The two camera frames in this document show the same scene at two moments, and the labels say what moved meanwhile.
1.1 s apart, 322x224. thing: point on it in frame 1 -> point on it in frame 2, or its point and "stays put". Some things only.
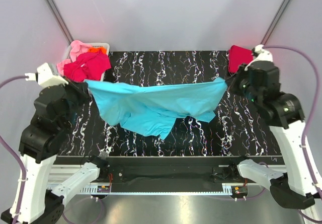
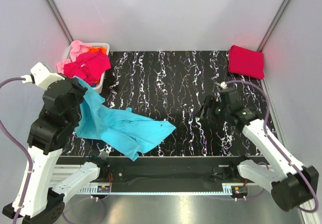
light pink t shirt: x=77 y=48 stays put
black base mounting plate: x=171 y=170 stays put
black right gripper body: x=240 y=85 -> x=218 y=113
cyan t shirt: x=154 y=108 -> x=130 y=131
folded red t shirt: x=237 y=56 stays put
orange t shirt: x=96 y=49 stays put
